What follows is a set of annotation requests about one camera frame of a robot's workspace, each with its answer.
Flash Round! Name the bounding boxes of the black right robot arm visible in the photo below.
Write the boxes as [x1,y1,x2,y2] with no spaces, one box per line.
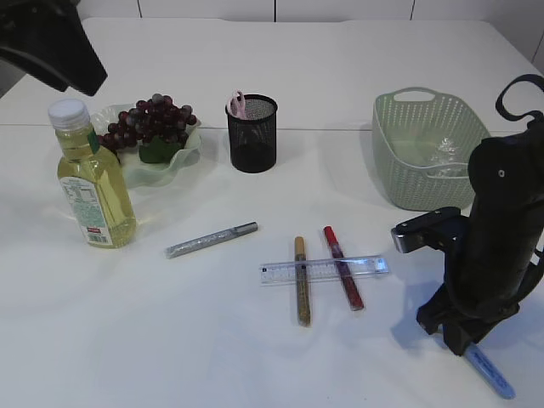
[416,127,543,356]

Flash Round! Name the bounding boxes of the gold glitter pen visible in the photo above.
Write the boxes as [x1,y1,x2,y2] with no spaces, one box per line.
[294,236,311,327]

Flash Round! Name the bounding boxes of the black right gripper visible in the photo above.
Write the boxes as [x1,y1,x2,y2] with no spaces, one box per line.
[416,283,520,356]

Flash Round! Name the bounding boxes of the pink capped scissors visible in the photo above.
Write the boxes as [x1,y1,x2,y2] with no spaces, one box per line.
[226,90,247,120]

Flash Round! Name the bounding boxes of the clear plastic ruler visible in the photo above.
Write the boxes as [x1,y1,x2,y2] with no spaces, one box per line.
[258,256,390,286]

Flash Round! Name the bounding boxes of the black mesh pen holder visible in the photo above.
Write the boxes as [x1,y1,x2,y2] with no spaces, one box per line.
[225,93,278,173]

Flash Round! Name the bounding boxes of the clear plastic sheet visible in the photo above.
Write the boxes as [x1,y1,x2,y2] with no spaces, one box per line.
[428,138,468,178]

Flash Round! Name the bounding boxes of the green ruffled glass plate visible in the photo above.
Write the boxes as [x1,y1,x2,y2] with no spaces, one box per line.
[91,104,201,189]

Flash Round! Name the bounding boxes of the purple artificial grape bunch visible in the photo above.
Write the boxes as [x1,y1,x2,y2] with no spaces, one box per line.
[98,93,198,164]

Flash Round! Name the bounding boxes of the green plastic woven basket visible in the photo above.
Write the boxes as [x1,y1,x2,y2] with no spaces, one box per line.
[372,87,490,212]

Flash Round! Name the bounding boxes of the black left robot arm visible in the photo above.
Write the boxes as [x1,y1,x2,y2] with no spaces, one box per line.
[1,0,107,96]

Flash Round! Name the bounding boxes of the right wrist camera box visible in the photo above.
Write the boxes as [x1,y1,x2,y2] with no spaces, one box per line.
[391,207,468,253]

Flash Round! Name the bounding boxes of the red glitter pen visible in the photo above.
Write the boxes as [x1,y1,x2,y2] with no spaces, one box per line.
[323,225,365,311]

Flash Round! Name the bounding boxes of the blue capped scissors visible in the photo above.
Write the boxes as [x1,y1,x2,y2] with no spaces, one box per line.
[460,343,516,400]

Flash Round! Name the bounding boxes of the yellow oil bottle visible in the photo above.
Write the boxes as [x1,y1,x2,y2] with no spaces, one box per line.
[48,99,137,249]

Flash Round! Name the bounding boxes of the silver glitter pen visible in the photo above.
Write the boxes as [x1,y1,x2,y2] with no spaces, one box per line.
[164,222,258,259]

